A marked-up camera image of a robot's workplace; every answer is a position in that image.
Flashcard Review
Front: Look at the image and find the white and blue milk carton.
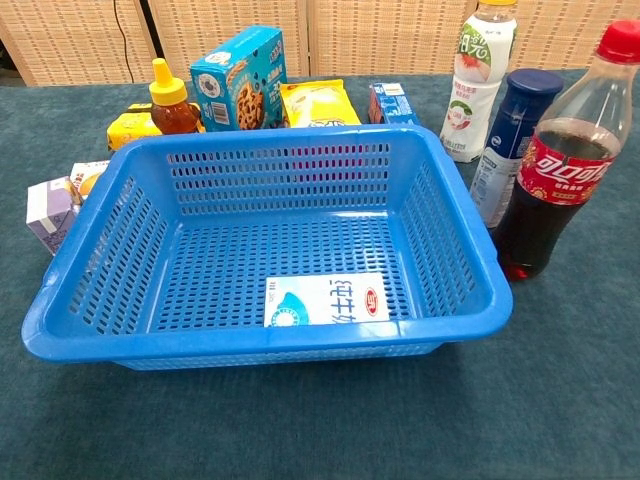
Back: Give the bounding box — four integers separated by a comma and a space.
263, 272, 392, 329

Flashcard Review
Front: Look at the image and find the yellow packet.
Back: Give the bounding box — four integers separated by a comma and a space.
106, 102, 207, 152

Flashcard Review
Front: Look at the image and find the purple white milk carton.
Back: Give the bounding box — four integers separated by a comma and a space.
25, 175, 84, 257

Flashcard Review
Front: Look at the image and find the blue perforated plastic basket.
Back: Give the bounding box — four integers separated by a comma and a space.
20, 123, 514, 371

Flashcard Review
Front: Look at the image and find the cola bottle with red cap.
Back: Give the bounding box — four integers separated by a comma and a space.
492, 19, 640, 283

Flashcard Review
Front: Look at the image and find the yellow snack bag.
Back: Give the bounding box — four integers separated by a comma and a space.
278, 79, 362, 129

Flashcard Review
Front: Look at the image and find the blue and red toothpaste box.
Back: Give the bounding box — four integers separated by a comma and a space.
367, 82, 422, 127

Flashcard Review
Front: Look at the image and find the blue chocolate cookie box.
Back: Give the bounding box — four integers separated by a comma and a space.
189, 24, 290, 133

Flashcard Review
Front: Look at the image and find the teal table cloth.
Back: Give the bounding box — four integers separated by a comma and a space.
0, 68, 640, 480

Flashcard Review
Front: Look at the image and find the honey bottle with yellow cap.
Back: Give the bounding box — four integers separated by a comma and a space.
148, 57, 202, 136

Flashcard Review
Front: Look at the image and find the white peach drink bottle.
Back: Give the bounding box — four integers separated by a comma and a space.
439, 0, 519, 164

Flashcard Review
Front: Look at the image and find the woven bamboo folding screen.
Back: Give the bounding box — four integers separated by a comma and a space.
0, 0, 640, 88

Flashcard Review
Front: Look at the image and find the white bottle with navy cap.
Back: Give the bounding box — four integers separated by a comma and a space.
469, 68, 565, 230

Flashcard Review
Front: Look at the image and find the small white egg-yolk snack packet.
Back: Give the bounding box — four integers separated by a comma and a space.
68, 159, 112, 199

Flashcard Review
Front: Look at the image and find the black stand pole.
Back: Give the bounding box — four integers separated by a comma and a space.
137, 0, 167, 59

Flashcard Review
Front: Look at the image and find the thin black hanging cable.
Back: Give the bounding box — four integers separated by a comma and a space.
112, 0, 137, 84

